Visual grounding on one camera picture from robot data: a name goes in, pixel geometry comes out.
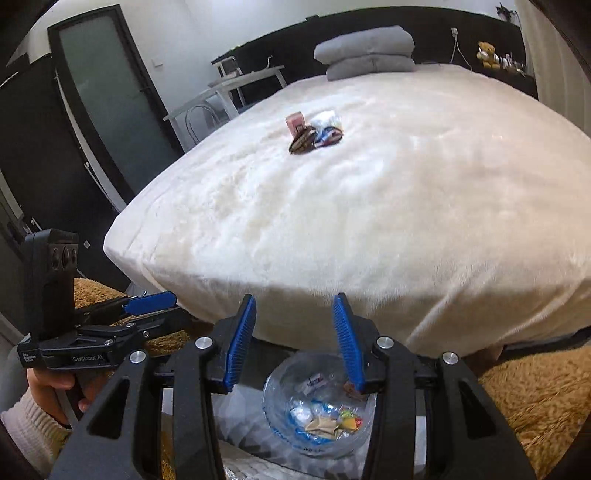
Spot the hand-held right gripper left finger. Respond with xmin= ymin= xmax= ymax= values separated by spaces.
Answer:
xmin=48 ymin=293 xmax=258 ymax=480

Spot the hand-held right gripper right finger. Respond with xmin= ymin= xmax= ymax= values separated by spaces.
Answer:
xmin=332 ymin=292 xmax=539 ymax=480

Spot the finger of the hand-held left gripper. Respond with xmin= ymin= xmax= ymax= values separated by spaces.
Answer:
xmin=76 ymin=311 xmax=195 ymax=348
xmin=74 ymin=291 xmax=179 ymax=325

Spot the clear plastic trash bag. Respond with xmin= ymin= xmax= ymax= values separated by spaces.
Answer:
xmin=262 ymin=351 xmax=378 ymax=460

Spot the person's left forearm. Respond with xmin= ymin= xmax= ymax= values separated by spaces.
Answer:
xmin=0 ymin=392 xmax=73 ymax=480

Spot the person's left hand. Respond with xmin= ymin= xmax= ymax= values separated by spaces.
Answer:
xmin=25 ymin=367 xmax=89 ymax=426

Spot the bed with cream fuzzy blanket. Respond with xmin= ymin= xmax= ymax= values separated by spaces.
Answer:
xmin=104 ymin=62 xmax=591 ymax=360

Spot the black wardrobe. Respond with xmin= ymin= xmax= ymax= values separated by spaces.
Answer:
xmin=0 ymin=52 xmax=136 ymax=297

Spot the brown fuzzy rug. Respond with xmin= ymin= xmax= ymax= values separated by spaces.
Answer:
xmin=71 ymin=277 xmax=591 ymax=480

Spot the dark blue red wrapper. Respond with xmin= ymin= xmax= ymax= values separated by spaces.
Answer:
xmin=316 ymin=126 xmax=344 ymax=149

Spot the brown striped wrapper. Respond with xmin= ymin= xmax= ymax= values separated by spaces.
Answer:
xmin=288 ymin=128 xmax=320 ymax=156

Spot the black framed frosted glass door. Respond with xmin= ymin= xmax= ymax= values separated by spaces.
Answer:
xmin=48 ymin=4 xmax=186 ymax=205

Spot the white blue snack packet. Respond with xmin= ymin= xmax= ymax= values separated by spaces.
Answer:
xmin=310 ymin=109 xmax=343 ymax=133

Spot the pink snack box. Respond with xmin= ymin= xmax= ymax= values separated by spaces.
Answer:
xmin=284 ymin=112 xmax=308 ymax=140

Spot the white desk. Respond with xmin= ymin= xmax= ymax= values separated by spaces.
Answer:
xmin=163 ymin=65 xmax=287 ymax=140

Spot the white desk appliance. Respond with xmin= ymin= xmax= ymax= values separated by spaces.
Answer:
xmin=216 ymin=55 xmax=242 ymax=79

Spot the grey pillow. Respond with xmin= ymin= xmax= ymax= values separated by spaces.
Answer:
xmin=326 ymin=55 xmax=417 ymax=82

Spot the black headboard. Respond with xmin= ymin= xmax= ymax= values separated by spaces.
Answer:
xmin=211 ymin=0 xmax=539 ymax=100

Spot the folded grey duvet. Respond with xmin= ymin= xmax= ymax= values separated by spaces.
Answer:
xmin=313 ymin=25 xmax=416 ymax=66

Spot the black nightstand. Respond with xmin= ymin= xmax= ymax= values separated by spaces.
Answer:
xmin=475 ymin=65 xmax=539 ymax=100

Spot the brown teddy bear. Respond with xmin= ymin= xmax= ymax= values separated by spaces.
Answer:
xmin=476 ymin=41 xmax=502 ymax=70

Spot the small bottles group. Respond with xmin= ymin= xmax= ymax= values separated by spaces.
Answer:
xmin=501 ymin=52 xmax=527 ymax=75

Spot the cream curtain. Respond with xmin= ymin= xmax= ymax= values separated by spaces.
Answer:
xmin=516 ymin=0 xmax=591 ymax=108

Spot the metal frame chair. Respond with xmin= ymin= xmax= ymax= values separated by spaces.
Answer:
xmin=184 ymin=103 xmax=250 ymax=147

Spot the white charger with cable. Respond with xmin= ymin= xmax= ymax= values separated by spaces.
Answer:
xmin=422 ymin=27 xmax=472 ymax=70

